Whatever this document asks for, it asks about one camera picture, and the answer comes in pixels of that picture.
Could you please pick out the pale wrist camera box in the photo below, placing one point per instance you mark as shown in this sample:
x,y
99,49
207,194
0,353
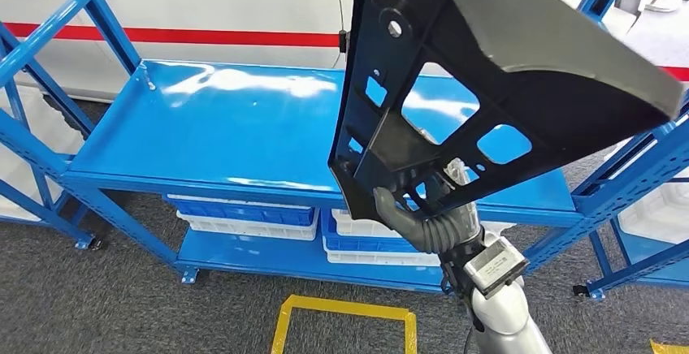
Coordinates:
x,y
495,265

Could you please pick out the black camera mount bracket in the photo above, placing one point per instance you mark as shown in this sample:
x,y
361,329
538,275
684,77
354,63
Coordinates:
x,y
457,276

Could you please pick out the shiny black cylinder post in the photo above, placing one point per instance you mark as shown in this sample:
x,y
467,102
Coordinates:
x,y
343,42

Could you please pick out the yellow floor tape square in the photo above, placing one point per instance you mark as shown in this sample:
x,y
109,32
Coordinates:
x,y
344,308

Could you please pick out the black plastic plate bracket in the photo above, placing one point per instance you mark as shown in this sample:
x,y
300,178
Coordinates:
x,y
538,45

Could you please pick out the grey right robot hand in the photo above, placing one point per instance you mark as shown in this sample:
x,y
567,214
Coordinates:
x,y
390,214

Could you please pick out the stacked white plastic crates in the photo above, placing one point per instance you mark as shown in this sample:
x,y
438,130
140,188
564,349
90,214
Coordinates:
x,y
662,211

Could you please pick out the blue metal shelf rack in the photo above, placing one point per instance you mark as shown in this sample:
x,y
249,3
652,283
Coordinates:
x,y
635,271
215,136

